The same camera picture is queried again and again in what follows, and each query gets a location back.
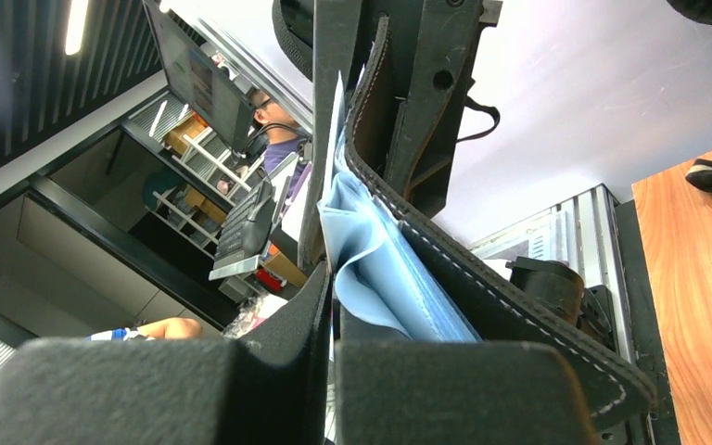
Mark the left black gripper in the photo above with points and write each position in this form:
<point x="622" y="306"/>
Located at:
<point x="408" y="69"/>

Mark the black computer keyboard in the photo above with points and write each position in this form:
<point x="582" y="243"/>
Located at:
<point x="245" y="233"/>

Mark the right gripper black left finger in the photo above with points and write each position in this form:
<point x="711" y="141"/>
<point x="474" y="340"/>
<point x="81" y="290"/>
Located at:
<point x="266" y="387"/>

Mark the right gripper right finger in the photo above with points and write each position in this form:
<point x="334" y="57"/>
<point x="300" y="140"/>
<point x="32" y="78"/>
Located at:
<point x="391" y="390"/>

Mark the black computer monitor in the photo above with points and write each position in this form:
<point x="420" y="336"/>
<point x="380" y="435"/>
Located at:
<point x="194" y="78"/>

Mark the person at desk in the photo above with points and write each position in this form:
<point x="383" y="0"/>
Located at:
<point x="284" y="136"/>

